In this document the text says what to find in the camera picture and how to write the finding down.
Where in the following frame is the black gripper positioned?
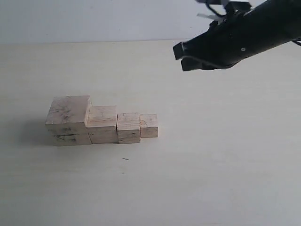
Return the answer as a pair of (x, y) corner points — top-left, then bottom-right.
(173, 7), (289, 72)

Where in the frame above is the smallest wooden cube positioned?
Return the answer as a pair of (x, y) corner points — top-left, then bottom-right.
(140, 114), (158, 138)

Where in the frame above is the medium small wooden cube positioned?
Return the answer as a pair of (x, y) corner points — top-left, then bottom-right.
(117, 113), (141, 144)

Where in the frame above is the second largest wooden cube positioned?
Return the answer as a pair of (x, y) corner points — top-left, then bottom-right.
(87, 105), (118, 144)

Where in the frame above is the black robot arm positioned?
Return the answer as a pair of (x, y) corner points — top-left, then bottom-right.
(173, 0), (301, 71)

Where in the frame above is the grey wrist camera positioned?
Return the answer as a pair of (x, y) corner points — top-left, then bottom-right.
(196, 0), (252, 16)

